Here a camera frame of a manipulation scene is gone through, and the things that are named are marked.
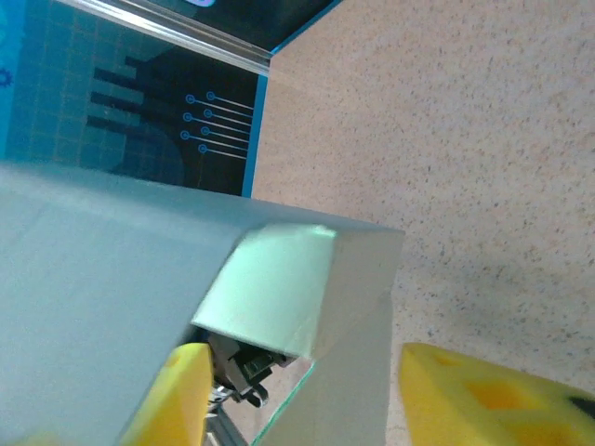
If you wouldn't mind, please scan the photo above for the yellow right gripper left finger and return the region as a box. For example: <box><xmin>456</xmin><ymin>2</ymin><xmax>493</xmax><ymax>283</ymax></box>
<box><xmin>118</xmin><ymin>342</ymin><xmax>216</xmax><ymax>446</ymax></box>

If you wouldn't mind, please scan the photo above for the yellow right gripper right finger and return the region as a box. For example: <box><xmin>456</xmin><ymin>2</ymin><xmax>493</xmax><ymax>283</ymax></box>
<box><xmin>401</xmin><ymin>342</ymin><xmax>595</xmax><ymax>446</ymax></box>

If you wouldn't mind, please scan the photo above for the light teal paper box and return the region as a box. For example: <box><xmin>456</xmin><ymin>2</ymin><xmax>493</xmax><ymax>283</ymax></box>
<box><xmin>0</xmin><ymin>162</ymin><xmax>405</xmax><ymax>446</ymax></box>

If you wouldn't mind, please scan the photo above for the blue table edge trim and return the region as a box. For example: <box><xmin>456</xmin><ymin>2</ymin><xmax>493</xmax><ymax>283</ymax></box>
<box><xmin>241</xmin><ymin>48</ymin><xmax>276</xmax><ymax>197</ymax></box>
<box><xmin>271</xmin><ymin>0</ymin><xmax>346</xmax><ymax>55</ymax></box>

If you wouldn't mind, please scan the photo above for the blue printed circuit wall panel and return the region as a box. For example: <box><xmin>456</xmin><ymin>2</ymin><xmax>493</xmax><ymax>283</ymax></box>
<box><xmin>0</xmin><ymin>0</ymin><xmax>259</xmax><ymax>197</ymax></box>

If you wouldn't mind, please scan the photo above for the aluminium frame post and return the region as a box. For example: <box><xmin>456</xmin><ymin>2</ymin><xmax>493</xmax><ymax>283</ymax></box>
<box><xmin>50</xmin><ymin>0</ymin><xmax>276</xmax><ymax>76</ymax></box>

